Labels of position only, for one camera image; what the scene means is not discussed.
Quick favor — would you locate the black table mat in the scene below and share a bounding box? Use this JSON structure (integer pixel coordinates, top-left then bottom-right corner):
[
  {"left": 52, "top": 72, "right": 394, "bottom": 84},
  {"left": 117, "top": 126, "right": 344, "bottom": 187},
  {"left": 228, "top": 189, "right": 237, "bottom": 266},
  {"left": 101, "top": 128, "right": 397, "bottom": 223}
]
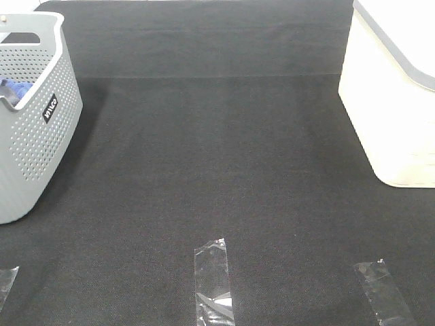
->
[{"left": 1, "top": 1, "right": 434, "bottom": 325}]

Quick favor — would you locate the left clear tape strip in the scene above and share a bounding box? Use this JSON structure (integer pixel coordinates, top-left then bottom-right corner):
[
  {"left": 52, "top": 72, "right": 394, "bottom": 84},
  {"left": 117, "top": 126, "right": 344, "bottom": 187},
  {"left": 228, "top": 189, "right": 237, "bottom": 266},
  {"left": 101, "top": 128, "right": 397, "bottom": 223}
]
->
[{"left": 0, "top": 266, "right": 19, "bottom": 311}]

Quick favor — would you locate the grey towel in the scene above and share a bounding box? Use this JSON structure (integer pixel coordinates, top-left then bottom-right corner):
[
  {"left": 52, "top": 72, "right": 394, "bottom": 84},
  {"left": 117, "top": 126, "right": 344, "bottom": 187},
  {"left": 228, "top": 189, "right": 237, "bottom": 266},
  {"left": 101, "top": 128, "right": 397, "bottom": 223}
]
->
[{"left": 0, "top": 85, "right": 18, "bottom": 107}]

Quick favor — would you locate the middle clear tape strip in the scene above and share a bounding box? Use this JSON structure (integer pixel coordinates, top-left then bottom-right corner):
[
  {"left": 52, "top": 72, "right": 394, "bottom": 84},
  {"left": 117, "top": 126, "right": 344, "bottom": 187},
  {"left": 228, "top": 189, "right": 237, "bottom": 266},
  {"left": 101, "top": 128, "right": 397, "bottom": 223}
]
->
[{"left": 194, "top": 238, "right": 235, "bottom": 325}]

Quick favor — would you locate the blue towel in basket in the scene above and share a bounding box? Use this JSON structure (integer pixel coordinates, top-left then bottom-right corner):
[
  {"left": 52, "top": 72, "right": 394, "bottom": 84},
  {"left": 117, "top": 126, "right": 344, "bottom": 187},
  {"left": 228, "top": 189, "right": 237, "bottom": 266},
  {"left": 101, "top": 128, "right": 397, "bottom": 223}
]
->
[{"left": 1, "top": 78, "right": 33, "bottom": 106}]

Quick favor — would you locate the white woven-pattern basket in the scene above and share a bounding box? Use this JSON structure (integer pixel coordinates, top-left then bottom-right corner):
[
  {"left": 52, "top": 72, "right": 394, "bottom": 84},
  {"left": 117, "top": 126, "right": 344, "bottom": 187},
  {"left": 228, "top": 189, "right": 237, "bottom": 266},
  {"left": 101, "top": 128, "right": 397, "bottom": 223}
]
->
[{"left": 338, "top": 1, "right": 434, "bottom": 188}]

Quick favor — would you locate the clear tape strip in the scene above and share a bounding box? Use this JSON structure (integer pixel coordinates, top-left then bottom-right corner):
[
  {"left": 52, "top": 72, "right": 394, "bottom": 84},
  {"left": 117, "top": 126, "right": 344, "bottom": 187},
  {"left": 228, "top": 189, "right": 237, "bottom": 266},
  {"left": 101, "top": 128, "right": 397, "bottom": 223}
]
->
[
  {"left": 0, "top": 266, "right": 19, "bottom": 311},
  {"left": 353, "top": 259, "right": 417, "bottom": 326},
  {"left": 194, "top": 238, "right": 235, "bottom": 325}
]

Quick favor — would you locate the right clear tape strip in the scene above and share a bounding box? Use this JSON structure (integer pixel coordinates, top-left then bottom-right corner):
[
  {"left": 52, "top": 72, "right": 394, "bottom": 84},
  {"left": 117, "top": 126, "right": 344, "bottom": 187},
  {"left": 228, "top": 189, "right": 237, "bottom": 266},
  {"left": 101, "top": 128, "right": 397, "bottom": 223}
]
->
[{"left": 353, "top": 259, "right": 417, "bottom": 326}]

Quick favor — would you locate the grey perforated laundry basket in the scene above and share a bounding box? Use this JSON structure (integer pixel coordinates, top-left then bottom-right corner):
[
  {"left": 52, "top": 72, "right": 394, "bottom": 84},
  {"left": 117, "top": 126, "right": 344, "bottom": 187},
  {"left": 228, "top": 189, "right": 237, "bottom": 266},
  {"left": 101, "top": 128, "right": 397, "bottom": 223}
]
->
[{"left": 1, "top": 12, "right": 83, "bottom": 224}]

